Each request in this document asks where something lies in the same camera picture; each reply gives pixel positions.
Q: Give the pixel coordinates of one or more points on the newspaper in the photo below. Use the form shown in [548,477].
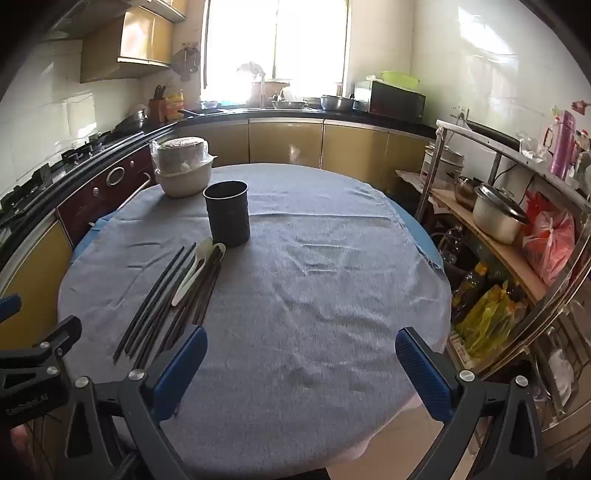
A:
[413,180]

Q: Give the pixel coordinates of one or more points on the kitchen window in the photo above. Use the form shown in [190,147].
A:
[277,41]

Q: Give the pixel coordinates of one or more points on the black gas stove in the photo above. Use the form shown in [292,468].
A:
[69,159]

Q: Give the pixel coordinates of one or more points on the red plastic bag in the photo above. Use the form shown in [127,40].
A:
[551,244]

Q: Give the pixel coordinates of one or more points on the black utensil holder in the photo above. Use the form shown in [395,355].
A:
[228,217]

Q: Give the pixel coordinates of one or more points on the knife block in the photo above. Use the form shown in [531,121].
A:
[158,108]

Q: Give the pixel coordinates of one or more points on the grey tablecloth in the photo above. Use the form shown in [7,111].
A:
[300,300]

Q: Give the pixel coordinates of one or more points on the pink thermos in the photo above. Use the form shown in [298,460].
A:
[562,147]

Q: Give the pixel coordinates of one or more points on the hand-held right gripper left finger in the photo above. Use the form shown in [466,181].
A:
[180,369]

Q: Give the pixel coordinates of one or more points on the metal faucet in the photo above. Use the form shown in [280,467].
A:
[262,92]

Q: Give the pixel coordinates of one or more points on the grey rag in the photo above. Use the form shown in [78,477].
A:
[251,68]

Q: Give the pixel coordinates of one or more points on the yellow plastic bag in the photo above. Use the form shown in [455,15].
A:
[485,318]

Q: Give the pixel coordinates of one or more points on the black microwave oven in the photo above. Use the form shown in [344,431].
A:
[397,104]

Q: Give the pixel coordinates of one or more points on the bundle of dark chopsticks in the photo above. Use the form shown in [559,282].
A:
[152,314]

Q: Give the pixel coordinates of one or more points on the green plastic basin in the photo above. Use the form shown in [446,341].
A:
[400,79]

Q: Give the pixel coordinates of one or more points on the metal storage rack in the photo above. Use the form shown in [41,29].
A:
[561,295]

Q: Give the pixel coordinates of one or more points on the yellow bottle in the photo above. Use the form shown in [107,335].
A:
[175,107]

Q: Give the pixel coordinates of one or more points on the steel pot with lid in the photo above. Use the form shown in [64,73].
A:
[496,217]

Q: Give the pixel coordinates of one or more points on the hanging metal strainer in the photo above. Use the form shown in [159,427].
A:
[187,60]

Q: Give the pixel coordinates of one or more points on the white rice cooker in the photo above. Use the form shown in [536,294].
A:
[443,164]

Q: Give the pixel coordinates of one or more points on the steel wok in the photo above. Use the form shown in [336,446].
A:
[134,121]

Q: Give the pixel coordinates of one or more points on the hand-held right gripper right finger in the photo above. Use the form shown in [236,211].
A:
[422,374]

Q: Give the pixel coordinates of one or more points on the black kitchen countertop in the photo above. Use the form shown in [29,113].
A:
[286,114]

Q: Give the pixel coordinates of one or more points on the range hood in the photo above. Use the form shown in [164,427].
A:
[78,21]

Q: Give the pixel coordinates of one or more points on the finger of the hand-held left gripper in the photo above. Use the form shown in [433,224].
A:
[46,344]
[9,307]

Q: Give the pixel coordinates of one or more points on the yellow wall cabinets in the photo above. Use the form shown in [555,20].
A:
[138,41]

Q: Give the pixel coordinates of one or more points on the person's left hand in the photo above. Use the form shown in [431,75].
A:
[28,452]

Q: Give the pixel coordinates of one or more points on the steel bowl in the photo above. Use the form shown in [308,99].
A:
[337,102]

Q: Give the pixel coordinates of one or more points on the wooden shelf board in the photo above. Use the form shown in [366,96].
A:
[508,263]

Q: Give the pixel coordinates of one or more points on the white ceramic bowl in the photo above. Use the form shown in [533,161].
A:
[182,184]

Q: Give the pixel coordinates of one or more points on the small steel pot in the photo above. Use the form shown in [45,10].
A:
[466,191]

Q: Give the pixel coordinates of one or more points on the wall socket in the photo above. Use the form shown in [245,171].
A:
[461,113]

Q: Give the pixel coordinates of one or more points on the dark oil bottle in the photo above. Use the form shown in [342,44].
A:
[468,290]

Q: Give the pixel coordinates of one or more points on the clear bottle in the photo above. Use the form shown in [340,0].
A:
[450,247]

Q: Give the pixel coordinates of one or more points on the blue table cover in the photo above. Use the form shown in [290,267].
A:
[415,226]

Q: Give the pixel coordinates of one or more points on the dark red oven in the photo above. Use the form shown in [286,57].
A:
[111,189]

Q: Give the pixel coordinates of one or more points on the steel basin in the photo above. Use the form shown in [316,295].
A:
[289,105]

